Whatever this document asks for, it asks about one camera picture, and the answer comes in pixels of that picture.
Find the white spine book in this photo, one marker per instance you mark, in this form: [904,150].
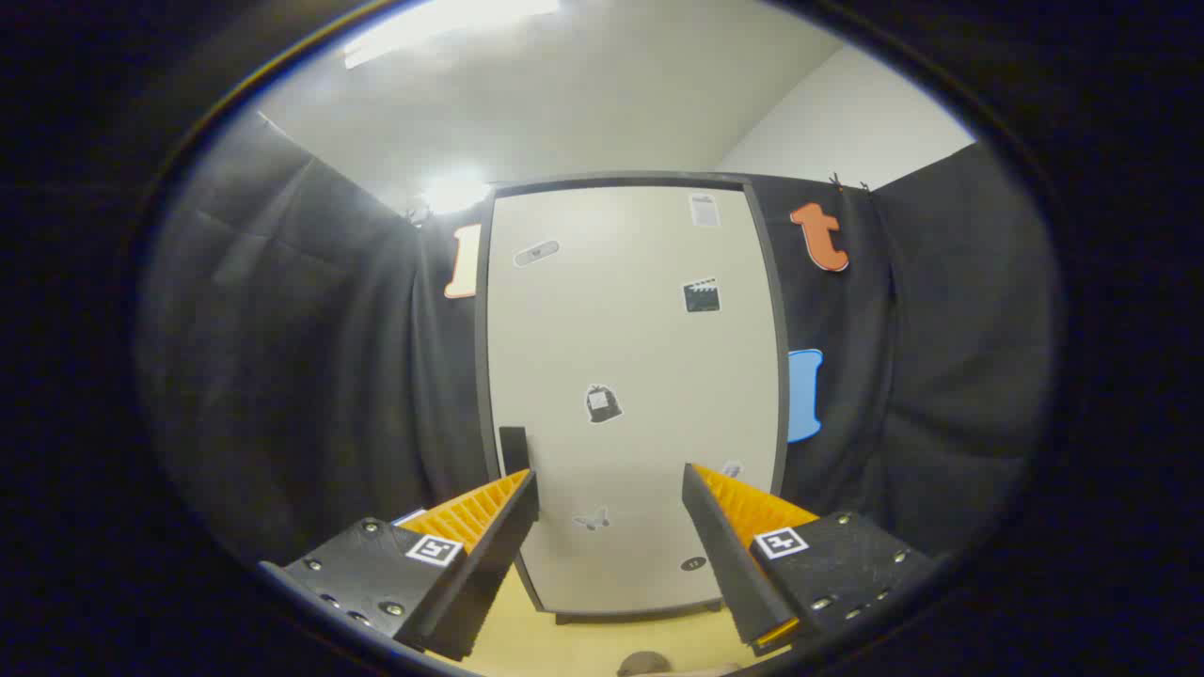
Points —
[409,516]

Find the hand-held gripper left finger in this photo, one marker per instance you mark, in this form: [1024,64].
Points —
[489,574]

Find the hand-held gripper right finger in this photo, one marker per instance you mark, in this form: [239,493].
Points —
[734,574]

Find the black backdrop cloth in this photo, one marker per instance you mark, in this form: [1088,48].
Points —
[301,357]

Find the grey shoe cabinet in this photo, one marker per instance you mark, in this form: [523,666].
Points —
[621,180]

